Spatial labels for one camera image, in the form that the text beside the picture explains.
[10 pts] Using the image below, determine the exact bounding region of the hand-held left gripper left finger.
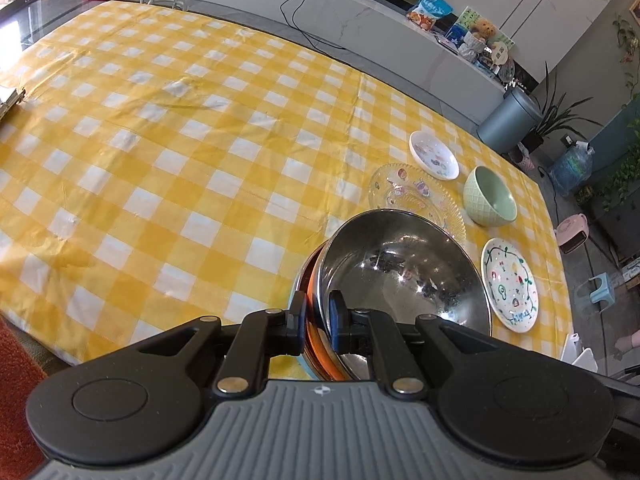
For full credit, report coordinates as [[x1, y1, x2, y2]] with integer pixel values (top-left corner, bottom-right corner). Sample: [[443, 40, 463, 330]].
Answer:
[[131, 291, 308, 397]]

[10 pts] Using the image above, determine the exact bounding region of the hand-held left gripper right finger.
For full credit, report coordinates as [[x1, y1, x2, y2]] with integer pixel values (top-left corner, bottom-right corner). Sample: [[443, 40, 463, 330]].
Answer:
[[327, 291, 507, 397]]

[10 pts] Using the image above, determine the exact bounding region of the orange bowl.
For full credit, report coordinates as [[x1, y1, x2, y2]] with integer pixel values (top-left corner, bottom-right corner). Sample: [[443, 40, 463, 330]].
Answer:
[[294, 252, 348, 382]]

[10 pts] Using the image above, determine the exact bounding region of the light blue bowl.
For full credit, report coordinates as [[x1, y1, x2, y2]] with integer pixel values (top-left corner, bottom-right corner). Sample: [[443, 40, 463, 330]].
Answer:
[[298, 352, 326, 382]]

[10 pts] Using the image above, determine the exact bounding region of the stainless steel bowl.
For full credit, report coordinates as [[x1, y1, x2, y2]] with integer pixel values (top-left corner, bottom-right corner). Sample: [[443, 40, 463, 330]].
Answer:
[[317, 208, 493, 382]]

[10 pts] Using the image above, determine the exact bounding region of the clear glass printed plate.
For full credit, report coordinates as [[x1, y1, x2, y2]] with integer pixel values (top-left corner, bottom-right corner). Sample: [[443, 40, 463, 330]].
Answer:
[[368, 163, 467, 247]]

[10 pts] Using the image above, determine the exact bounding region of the white plate with drawings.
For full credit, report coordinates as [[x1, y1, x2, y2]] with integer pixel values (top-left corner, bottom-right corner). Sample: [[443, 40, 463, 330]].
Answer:
[[481, 237, 540, 333]]

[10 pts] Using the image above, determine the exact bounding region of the small white printed plate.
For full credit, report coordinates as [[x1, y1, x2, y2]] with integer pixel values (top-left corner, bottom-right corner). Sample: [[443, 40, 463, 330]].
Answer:
[[409, 130, 460, 181]]

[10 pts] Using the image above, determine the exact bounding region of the green ceramic bowl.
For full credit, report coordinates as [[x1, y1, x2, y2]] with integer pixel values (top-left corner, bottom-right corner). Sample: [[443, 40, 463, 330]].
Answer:
[[462, 166, 518, 227]]

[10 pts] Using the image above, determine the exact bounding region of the pink slipper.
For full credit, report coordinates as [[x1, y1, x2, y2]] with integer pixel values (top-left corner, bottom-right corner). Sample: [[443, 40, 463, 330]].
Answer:
[[615, 330, 640, 357]]

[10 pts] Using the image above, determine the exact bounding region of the small blue plastic stool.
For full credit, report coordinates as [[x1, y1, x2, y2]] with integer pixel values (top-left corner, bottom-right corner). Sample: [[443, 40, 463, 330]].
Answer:
[[575, 272, 619, 307]]

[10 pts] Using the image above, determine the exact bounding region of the pink space heater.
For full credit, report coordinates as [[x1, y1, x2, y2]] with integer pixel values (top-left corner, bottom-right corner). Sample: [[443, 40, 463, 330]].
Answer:
[[556, 214, 592, 254]]

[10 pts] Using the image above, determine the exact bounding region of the yellow checkered tablecloth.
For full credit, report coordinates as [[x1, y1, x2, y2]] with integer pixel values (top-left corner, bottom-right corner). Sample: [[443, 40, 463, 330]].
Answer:
[[0, 0, 576, 382]]

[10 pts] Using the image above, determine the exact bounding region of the green vine plant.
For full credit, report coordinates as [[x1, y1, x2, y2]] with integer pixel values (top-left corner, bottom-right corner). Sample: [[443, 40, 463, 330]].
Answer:
[[600, 125, 640, 212]]

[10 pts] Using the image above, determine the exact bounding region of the blue water jug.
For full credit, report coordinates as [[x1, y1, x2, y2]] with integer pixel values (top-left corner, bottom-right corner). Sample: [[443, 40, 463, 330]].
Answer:
[[550, 142, 596, 197]]

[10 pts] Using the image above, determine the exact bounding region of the grey-blue trash can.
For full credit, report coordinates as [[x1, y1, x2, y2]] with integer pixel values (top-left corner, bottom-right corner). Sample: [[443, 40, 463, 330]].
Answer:
[[477, 87, 544, 154]]

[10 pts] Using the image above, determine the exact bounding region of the red-orange rug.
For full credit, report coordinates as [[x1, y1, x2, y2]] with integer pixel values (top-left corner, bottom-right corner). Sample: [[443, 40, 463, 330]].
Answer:
[[0, 317, 49, 480]]

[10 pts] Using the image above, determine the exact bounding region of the potted long-leaf plant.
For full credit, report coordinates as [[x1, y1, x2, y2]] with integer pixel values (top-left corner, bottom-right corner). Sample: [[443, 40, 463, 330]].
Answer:
[[525, 62, 603, 155]]

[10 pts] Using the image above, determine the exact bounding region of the blue snack bag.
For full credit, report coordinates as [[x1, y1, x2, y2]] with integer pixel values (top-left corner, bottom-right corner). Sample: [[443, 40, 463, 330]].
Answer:
[[406, 0, 454, 34]]

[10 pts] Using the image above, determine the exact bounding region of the black cable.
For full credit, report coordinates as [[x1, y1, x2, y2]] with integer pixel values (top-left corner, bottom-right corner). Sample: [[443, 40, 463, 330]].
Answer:
[[279, 0, 351, 52]]

